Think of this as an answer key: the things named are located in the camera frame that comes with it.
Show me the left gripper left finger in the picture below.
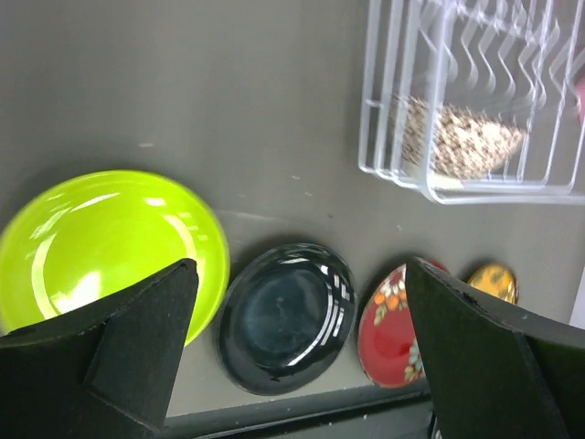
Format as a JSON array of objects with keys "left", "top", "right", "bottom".
[{"left": 1, "top": 259, "right": 198, "bottom": 438}]

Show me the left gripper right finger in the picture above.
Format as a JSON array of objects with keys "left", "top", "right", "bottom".
[{"left": 405, "top": 257, "right": 584, "bottom": 438}]

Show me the yellow brown plate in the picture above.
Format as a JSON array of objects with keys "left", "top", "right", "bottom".
[{"left": 467, "top": 262, "right": 519, "bottom": 305}]

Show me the red floral plate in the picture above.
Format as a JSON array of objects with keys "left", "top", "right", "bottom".
[{"left": 357, "top": 264, "right": 425, "bottom": 389}]

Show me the green plate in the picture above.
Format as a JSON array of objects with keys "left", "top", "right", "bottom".
[{"left": 1, "top": 170, "right": 229, "bottom": 341}]

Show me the black plate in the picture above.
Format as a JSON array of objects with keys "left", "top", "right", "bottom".
[{"left": 214, "top": 242, "right": 357, "bottom": 396}]

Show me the patterned ceramic bowl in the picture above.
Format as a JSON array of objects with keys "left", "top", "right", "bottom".
[{"left": 389, "top": 96, "right": 527, "bottom": 179}]

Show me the white wire dish rack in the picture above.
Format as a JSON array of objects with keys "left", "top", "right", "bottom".
[{"left": 357, "top": 1, "right": 584, "bottom": 206}]

